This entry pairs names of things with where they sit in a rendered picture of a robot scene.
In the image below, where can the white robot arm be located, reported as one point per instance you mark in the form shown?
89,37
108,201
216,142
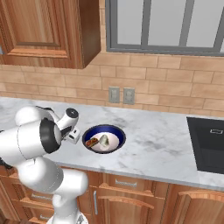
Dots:
32,140

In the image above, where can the blue bowl with white inside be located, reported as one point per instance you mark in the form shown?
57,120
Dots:
116,131

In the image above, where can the grey wall socket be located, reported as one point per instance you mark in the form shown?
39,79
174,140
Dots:
114,94
129,96

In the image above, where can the wooden drawer front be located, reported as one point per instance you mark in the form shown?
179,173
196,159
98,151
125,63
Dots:
36,214
143,184
27,196

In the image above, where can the grey framed window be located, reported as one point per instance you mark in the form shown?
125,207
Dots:
163,23

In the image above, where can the wooden wall cupboard door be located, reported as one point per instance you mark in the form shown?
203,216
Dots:
35,23

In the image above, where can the wooden base cupboard door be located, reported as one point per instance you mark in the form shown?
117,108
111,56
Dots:
125,210
198,208

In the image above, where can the black sink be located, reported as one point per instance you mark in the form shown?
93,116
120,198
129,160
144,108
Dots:
208,148

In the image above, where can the pale green broccoli piece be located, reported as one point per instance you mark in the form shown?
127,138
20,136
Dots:
104,140

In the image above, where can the wooden wall cupboard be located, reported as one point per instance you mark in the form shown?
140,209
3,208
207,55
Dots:
89,32

